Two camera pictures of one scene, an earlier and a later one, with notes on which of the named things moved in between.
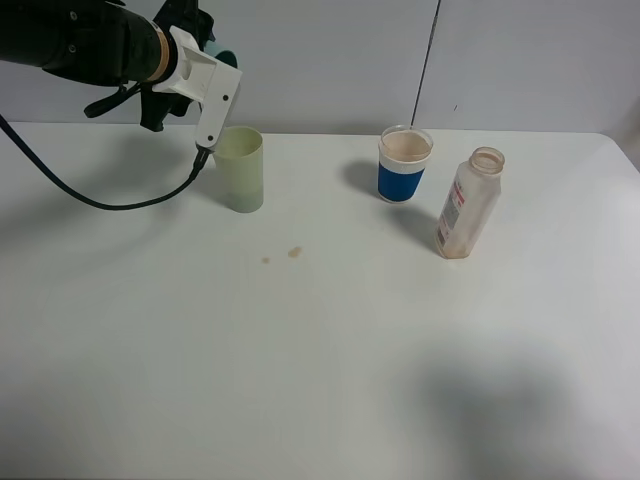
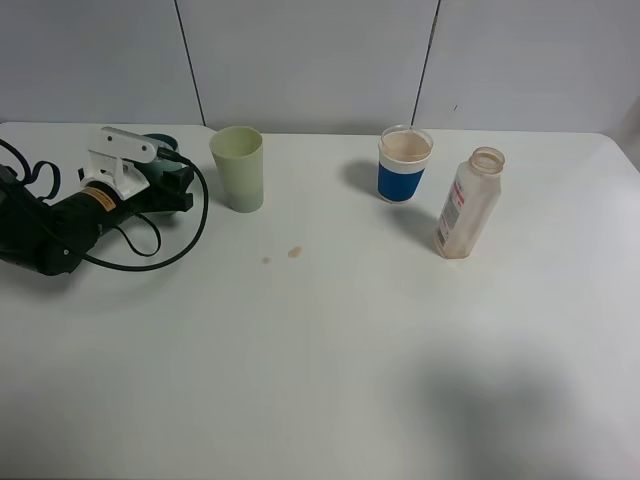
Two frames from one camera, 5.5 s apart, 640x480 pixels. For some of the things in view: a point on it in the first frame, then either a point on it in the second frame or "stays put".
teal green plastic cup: x=213 y=49 -> x=154 y=171
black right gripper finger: x=155 y=106 -> x=170 y=193
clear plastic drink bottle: x=471 y=203 stays put
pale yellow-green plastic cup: x=239 y=162 stays put
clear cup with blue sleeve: x=403 y=151 stays put
